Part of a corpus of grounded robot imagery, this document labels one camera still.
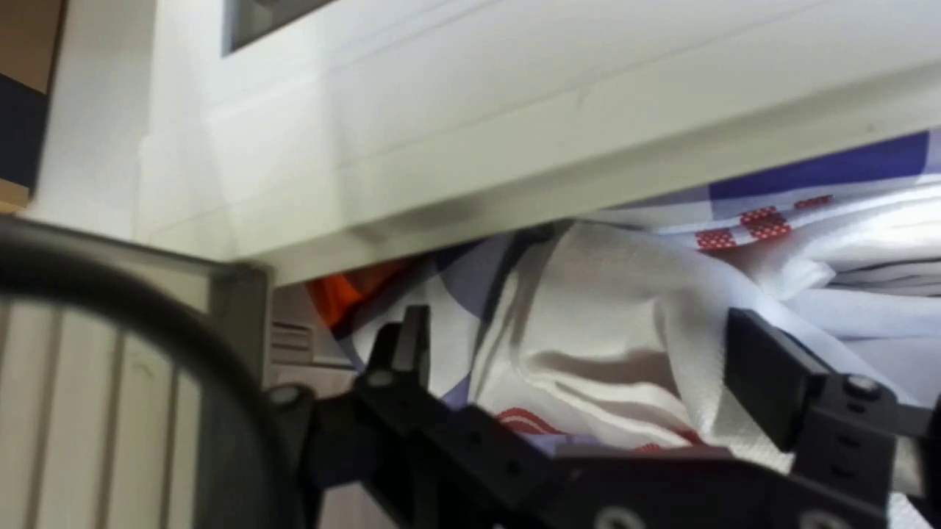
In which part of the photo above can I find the white patterned cloth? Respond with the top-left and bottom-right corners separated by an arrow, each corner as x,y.
591,129 -> 941,297

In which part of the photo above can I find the white checked towel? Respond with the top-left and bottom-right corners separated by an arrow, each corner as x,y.
349,222 -> 941,480

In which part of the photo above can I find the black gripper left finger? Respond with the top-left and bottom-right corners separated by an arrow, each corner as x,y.
354,303 -> 435,398

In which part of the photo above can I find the large cardboard box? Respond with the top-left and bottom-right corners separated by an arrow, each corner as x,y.
0,0 -> 69,97

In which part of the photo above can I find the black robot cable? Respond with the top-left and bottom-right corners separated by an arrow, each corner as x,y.
0,222 -> 310,529

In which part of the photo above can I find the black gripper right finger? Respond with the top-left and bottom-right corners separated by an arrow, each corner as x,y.
724,307 -> 907,478

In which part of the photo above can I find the white three-tier storage cabinet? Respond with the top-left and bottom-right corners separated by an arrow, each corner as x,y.
26,0 -> 941,288

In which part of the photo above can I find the orange fabric piece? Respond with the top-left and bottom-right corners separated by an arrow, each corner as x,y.
305,259 -> 413,334

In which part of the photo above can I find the dark brown low box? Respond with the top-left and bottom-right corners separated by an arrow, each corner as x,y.
0,71 -> 50,195

